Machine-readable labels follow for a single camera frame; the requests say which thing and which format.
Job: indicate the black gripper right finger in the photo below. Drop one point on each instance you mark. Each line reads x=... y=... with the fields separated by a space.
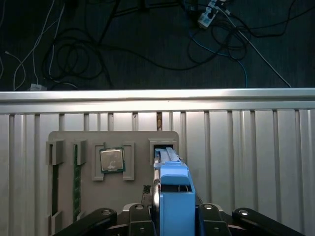
x=258 y=221

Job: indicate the green RAM stick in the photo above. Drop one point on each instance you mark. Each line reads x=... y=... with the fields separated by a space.
x=77 y=184

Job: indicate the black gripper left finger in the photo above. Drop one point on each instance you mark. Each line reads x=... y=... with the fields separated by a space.
x=98 y=218

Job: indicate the small white adapter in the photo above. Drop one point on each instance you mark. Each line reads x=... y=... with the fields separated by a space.
x=37 y=86

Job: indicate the hard disk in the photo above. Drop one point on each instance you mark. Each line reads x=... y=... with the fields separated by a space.
x=177 y=211

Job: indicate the white power strip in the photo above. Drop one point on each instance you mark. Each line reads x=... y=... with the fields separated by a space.
x=205 y=18

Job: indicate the grey parts rack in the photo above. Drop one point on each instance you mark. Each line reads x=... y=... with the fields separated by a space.
x=118 y=191

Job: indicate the silver CPU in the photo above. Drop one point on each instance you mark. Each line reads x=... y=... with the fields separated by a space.
x=112 y=161

